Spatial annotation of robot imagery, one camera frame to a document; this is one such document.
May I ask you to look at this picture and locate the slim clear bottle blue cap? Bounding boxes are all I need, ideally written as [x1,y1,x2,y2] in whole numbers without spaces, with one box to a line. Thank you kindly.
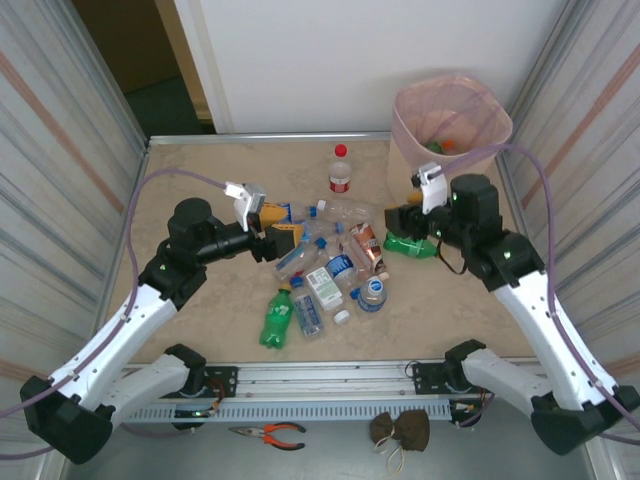
[272,238,329,280]

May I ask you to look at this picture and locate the green bottle yellow cap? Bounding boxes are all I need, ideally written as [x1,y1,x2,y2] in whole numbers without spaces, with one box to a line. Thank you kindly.
[258,282,295,349]
[383,191,440,260]

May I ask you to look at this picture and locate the clear bottle dark blue label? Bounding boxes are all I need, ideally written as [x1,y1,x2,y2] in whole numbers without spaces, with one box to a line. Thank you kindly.
[279,201,320,226]

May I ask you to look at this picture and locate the clear bottle colourful cartoon label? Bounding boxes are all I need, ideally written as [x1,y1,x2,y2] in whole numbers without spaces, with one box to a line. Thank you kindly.
[299,219,346,244]

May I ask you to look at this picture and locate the short bottle round blue label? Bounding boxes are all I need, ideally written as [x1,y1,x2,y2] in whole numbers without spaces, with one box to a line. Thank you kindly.
[357,276,390,317]

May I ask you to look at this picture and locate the red cap red label bottle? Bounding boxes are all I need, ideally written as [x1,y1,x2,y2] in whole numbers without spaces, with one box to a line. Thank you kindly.
[328,143,352,194]

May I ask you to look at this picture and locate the clear bottle grey blue label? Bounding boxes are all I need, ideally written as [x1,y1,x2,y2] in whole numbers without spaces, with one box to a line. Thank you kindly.
[292,276,327,340]

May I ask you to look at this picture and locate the beige bin with pink liner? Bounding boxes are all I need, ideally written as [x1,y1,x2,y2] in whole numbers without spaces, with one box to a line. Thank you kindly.
[387,74,514,209]

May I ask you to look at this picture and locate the clear unlabelled bottle white cap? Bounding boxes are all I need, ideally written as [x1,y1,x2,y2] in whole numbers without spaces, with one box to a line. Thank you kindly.
[314,198,377,222]

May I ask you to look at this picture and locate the brown cloth bag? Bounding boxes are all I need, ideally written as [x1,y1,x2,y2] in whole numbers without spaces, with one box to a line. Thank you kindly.
[394,412,431,453]
[369,413,400,445]

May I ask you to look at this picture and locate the aluminium mounting rail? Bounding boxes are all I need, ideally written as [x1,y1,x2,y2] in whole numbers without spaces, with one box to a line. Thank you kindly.
[119,357,551,401]

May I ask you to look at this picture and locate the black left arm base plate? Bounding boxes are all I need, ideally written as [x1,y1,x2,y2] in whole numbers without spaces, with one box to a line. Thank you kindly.
[202,366,239,399]

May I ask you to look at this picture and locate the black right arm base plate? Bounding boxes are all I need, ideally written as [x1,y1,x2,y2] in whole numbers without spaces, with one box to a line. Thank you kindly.
[412,362,454,396]

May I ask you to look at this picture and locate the white door frame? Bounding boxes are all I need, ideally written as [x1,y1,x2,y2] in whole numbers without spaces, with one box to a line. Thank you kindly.
[154,0,236,134]

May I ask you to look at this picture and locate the grey slotted cable duct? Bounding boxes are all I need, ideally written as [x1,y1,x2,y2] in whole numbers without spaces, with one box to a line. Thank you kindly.
[122,399,454,425]

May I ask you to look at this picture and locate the orange handled pliers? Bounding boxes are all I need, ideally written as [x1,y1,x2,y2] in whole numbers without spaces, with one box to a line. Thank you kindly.
[228,422,307,451]

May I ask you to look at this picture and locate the cream string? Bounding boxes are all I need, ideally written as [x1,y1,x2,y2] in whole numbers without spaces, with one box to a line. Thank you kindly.
[374,433,407,474]

